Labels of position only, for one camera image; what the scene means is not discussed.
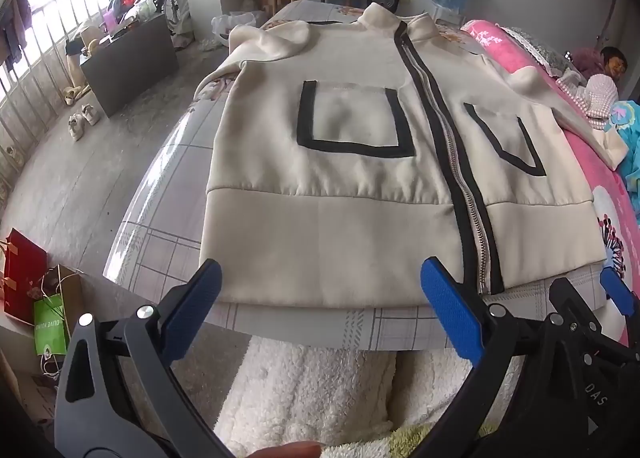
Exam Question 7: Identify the white plastic bag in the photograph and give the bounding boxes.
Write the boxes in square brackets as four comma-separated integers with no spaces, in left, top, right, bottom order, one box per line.
[210,11,268,46]

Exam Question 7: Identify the green fluffy cloth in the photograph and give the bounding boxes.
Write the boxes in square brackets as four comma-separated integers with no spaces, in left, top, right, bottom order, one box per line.
[387,425,436,458]

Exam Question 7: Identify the green paper bag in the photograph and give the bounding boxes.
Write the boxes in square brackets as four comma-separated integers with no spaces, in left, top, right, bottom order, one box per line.
[34,295,68,356]

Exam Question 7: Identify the brown paper bag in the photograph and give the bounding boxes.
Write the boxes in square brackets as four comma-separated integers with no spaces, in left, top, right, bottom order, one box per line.
[42,265,86,334]

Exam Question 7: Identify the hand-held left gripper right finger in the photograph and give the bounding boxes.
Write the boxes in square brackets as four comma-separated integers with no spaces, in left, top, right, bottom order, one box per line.
[420,255,586,458]

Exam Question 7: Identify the turquoise printed cloth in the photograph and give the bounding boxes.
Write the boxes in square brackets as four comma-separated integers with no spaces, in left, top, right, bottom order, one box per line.
[602,101,640,174]

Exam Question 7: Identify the dark grey cabinet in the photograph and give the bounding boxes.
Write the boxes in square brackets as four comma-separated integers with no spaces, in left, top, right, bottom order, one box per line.
[79,13,180,118]

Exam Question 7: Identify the beige shoes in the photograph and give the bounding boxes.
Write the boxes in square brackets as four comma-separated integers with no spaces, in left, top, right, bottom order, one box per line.
[60,83,91,106]

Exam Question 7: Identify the pink floral blanket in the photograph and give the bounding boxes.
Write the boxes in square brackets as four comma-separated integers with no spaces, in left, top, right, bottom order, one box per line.
[460,18,640,349]

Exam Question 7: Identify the person's left hand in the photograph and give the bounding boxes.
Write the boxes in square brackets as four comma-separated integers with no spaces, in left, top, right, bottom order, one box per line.
[245,440,323,458]

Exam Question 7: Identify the grey lace pillow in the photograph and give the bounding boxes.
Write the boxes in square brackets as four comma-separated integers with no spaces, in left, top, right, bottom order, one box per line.
[500,27,581,76]

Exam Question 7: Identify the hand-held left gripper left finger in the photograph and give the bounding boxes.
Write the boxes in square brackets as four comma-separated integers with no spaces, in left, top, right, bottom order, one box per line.
[54,258,223,458]

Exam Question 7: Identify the white fluffy blanket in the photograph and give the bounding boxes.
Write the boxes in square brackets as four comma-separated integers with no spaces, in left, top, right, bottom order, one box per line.
[212,335,526,458]

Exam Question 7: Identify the beige zip jacket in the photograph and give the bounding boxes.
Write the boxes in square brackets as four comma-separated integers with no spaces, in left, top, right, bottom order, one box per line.
[197,3,630,309]

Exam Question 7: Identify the red gift bag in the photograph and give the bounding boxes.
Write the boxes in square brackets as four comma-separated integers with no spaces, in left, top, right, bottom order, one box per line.
[0,228,48,326]

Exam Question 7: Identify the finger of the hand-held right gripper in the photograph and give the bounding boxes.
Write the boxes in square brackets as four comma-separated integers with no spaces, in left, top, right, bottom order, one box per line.
[547,277,608,339]
[599,267,640,316]

